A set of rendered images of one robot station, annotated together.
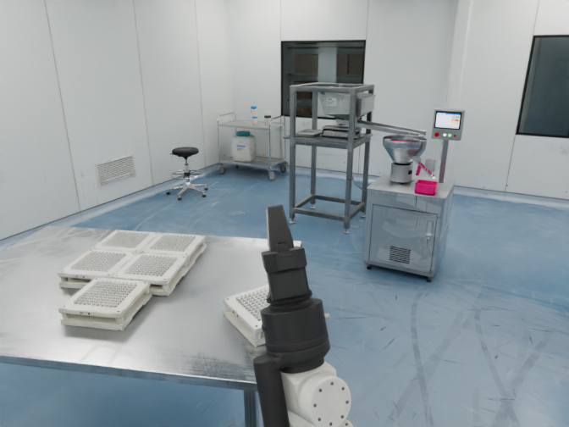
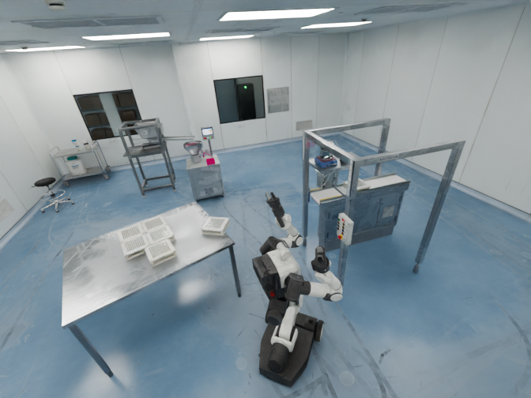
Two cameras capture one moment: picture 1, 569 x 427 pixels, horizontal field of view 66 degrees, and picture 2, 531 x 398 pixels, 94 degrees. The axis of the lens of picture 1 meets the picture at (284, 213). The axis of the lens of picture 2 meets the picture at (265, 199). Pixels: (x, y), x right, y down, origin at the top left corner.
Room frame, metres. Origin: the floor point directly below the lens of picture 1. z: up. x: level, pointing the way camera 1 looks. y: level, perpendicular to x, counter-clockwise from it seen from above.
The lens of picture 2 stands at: (-0.62, 1.15, 2.53)
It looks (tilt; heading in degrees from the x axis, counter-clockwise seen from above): 31 degrees down; 318
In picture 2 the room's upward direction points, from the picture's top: 4 degrees counter-clockwise
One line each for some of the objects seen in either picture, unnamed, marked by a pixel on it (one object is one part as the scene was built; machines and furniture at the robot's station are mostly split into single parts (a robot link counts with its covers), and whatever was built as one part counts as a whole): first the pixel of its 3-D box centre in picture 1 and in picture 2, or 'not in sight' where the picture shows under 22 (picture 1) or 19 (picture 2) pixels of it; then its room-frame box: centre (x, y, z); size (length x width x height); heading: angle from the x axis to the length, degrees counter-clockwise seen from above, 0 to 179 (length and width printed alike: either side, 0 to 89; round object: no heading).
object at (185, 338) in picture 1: (120, 283); (148, 246); (1.75, 0.73, 0.85); 1.50 x 1.10 x 0.04; 81
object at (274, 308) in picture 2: not in sight; (280, 302); (0.26, 0.29, 0.86); 0.28 x 0.13 x 0.18; 113
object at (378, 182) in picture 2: not in sight; (360, 189); (0.63, -1.71, 0.89); 1.35 x 0.25 x 0.05; 62
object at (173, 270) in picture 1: (151, 268); (160, 234); (1.74, 0.58, 0.93); 0.25 x 0.24 x 0.02; 171
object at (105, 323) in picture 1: (108, 307); (161, 253); (1.50, 0.69, 0.88); 0.24 x 0.24 x 0.02; 81
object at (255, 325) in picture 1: (266, 305); (215, 223); (1.43, 0.07, 0.93); 0.25 x 0.24 x 0.02; 124
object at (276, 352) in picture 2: not in sight; (286, 339); (0.30, 0.19, 0.19); 0.64 x 0.52 x 0.33; 113
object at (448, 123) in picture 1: (444, 146); (209, 142); (3.66, -1.34, 1.07); 0.23 x 0.10 x 0.62; 62
